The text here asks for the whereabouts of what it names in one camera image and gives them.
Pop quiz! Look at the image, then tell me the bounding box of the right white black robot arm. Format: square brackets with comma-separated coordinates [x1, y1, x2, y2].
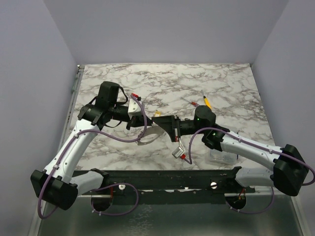
[152, 105, 311, 196]

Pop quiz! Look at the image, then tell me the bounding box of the clear plastic organizer box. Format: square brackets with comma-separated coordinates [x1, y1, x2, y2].
[209, 149, 239, 165]

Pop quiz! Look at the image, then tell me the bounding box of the yellow handled screwdriver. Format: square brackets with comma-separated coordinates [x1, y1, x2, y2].
[201, 90, 212, 109]

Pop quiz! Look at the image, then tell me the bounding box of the large metal key ring band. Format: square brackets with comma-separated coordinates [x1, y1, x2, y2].
[137, 123, 165, 146]

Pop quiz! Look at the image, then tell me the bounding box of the red blue screwdriver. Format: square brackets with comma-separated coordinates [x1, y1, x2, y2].
[181, 97, 199, 107]

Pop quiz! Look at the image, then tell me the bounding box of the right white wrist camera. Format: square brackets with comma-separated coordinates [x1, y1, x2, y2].
[172, 143, 186, 159]

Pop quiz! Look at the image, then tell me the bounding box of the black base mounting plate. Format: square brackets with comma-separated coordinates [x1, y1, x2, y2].
[89, 167, 243, 205]

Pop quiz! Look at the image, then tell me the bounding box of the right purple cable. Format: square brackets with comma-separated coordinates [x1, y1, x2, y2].
[184, 127, 315, 214]

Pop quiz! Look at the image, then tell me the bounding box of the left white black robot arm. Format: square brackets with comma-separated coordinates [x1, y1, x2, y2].
[31, 82, 152, 218]

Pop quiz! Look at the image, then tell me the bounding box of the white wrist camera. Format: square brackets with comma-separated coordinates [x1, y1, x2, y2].
[127, 93, 144, 118]
[172, 143, 186, 159]

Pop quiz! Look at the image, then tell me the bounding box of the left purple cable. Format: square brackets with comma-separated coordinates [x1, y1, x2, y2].
[37, 95, 148, 219]

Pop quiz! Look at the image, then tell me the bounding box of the purple cable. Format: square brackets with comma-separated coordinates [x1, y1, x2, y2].
[37, 95, 148, 219]
[184, 127, 315, 214]

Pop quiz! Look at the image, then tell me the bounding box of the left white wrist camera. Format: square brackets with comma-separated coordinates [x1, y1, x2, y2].
[127, 93, 144, 118]

